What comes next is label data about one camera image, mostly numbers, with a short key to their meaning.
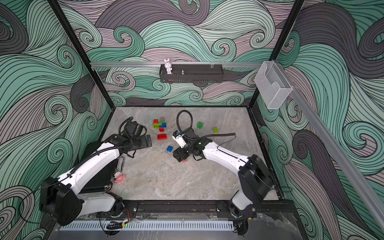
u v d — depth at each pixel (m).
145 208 0.74
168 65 0.89
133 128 0.62
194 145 0.63
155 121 1.10
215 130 1.06
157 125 1.06
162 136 1.01
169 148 0.95
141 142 0.74
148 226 0.70
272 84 0.78
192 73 0.96
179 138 0.75
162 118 1.12
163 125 1.07
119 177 0.82
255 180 0.42
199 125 1.05
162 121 1.12
